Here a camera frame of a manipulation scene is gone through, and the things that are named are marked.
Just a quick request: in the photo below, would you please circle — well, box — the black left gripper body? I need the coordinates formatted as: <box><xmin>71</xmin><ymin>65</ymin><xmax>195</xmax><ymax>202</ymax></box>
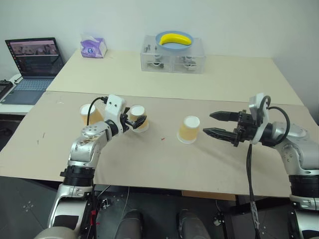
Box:
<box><xmin>120</xmin><ymin>112</ymin><xmax>132</xmax><ymax>134</ymax></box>

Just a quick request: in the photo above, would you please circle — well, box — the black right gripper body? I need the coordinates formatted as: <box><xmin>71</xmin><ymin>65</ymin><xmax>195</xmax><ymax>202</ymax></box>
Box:
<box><xmin>232</xmin><ymin>109</ymin><xmax>259</xmax><ymax>148</ymax></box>

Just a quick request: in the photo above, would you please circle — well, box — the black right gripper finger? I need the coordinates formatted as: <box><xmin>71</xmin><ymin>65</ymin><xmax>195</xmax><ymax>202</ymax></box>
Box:
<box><xmin>202</xmin><ymin>127</ymin><xmax>237</xmax><ymax>144</ymax></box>
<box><xmin>209</xmin><ymin>111</ymin><xmax>241</xmax><ymax>122</ymax></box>

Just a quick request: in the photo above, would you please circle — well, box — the tan paper cup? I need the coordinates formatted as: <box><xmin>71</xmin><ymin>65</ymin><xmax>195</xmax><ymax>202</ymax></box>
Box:
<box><xmin>79</xmin><ymin>104</ymin><xmax>104</xmax><ymax>125</ymax></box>
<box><xmin>129</xmin><ymin>105</ymin><xmax>150</xmax><ymax>134</ymax></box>
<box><xmin>176</xmin><ymin>116</ymin><xmax>201</xmax><ymax>145</ymax></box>

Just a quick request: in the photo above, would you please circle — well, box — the brown cardboard piece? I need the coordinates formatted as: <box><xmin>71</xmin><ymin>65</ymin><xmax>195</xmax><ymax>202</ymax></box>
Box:
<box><xmin>181</xmin><ymin>190</ymin><xmax>236</xmax><ymax>202</ymax></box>

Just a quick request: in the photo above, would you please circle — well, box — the clear acrylic box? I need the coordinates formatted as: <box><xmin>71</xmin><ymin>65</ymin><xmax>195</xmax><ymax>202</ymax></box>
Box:
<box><xmin>139</xmin><ymin>34</ymin><xmax>207</xmax><ymax>75</ymax></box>

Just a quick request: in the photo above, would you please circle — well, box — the purple tissue box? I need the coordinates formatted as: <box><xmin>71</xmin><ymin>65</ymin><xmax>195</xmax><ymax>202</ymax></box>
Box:
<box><xmin>80</xmin><ymin>32</ymin><xmax>108</xmax><ymax>59</ymax></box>

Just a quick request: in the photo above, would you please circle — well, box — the blue plate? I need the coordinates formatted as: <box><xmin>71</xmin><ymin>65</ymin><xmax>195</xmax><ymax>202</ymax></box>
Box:
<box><xmin>155</xmin><ymin>31</ymin><xmax>195</xmax><ymax>52</ymax></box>

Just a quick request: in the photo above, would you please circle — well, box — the yellow banana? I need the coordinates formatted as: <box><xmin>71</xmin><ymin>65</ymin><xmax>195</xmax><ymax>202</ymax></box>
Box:
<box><xmin>159</xmin><ymin>33</ymin><xmax>191</xmax><ymax>47</ymax></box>

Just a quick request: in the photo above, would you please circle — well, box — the dark rounded shape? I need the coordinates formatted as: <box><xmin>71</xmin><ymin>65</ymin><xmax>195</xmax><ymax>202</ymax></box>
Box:
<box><xmin>177</xmin><ymin>209</ymin><xmax>208</xmax><ymax>239</ymax></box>
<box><xmin>116</xmin><ymin>209</ymin><xmax>145</xmax><ymax>239</ymax></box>

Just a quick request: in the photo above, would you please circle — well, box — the open dark blue laptop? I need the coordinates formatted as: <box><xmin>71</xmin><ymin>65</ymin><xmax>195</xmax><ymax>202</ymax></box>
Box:
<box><xmin>0</xmin><ymin>37</ymin><xmax>65</xmax><ymax>106</ymax></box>

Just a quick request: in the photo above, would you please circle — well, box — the white side table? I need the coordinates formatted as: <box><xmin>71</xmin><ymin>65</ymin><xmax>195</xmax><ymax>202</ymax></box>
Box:
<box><xmin>0</xmin><ymin>73</ymin><xmax>66</xmax><ymax>116</ymax></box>

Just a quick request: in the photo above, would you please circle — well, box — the black device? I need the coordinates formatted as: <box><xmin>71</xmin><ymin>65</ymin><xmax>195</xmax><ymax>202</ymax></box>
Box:
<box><xmin>0</xmin><ymin>79</ymin><xmax>13</xmax><ymax>101</ymax></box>

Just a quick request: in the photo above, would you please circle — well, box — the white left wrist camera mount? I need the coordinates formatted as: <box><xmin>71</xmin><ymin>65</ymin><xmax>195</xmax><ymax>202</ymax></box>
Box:
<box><xmin>104</xmin><ymin>94</ymin><xmax>127</xmax><ymax>136</ymax></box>

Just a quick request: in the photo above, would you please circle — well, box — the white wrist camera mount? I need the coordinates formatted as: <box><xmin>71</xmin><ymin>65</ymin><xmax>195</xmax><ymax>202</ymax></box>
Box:
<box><xmin>104</xmin><ymin>94</ymin><xmax>127</xmax><ymax>136</ymax></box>
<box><xmin>248</xmin><ymin>93</ymin><xmax>271</xmax><ymax>145</ymax></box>

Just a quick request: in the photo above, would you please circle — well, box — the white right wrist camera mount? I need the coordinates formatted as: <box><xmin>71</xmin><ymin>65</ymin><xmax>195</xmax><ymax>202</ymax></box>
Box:
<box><xmin>248</xmin><ymin>93</ymin><xmax>271</xmax><ymax>145</ymax></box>

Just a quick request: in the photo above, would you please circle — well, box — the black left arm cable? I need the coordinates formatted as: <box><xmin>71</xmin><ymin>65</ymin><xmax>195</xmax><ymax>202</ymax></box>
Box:
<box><xmin>86</xmin><ymin>96</ymin><xmax>108</xmax><ymax>125</ymax></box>

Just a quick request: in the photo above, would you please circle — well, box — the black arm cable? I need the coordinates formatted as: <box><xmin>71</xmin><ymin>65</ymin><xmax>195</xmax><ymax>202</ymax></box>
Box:
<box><xmin>246</xmin><ymin>95</ymin><xmax>291</xmax><ymax>239</ymax></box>
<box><xmin>86</xmin><ymin>96</ymin><xmax>108</xmax><ymax>125</ymax></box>

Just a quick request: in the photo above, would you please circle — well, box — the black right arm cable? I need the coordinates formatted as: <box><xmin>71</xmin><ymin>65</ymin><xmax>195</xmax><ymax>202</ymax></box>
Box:
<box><xmin>246</xmin><ymin>95</ymin><xmax>291</xmax><ymax>239</ymax></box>

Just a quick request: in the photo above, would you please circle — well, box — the thin white cable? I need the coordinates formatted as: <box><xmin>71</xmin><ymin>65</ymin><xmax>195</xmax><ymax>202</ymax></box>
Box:
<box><xmin>121</xmin><ymin>186</ymin><xmax>131</xmax><ymax>226</ymax></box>

